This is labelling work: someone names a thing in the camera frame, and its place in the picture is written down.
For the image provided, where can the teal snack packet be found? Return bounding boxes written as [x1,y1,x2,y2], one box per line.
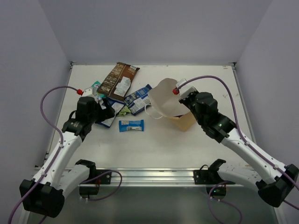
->
[92,81,105,99]

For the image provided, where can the dark blue snack packet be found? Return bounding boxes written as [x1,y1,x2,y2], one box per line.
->
[96,97,125,128]

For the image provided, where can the green snack packet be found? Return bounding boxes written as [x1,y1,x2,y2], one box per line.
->
[117,106,131,117]

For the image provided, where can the brown paper bag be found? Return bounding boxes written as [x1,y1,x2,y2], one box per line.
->
[148,78,196,132]

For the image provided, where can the black snack bag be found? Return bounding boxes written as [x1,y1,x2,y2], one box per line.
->
[97,62,140,101]

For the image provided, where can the blue kettle chips bag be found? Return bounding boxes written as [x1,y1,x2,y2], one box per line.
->
[124,84,152,116]

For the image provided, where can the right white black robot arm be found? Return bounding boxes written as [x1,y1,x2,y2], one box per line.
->
[179,90,299,208]

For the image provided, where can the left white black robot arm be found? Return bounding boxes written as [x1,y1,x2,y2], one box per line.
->
[20,96,115,217]

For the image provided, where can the left black controller box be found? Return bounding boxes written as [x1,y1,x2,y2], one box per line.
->
[79,185,99,198]

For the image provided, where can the black controller box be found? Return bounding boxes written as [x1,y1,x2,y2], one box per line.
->
[79,185,99,198]
[211,185,227,198]

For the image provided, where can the right black controller box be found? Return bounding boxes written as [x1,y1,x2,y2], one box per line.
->
[211,185,227,198]

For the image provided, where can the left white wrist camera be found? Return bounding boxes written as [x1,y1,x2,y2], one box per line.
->
[81,87,100,102]

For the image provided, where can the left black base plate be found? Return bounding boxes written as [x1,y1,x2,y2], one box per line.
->
[81,170,112,184]

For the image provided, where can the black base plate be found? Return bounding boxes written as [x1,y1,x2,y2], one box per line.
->
[81,170,112,184]
[193,164,224,184]

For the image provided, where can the aluminium mounting rail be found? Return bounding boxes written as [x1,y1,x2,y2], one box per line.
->
[80,168,215,187]

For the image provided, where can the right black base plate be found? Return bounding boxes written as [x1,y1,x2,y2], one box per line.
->
[193,164,224,184]

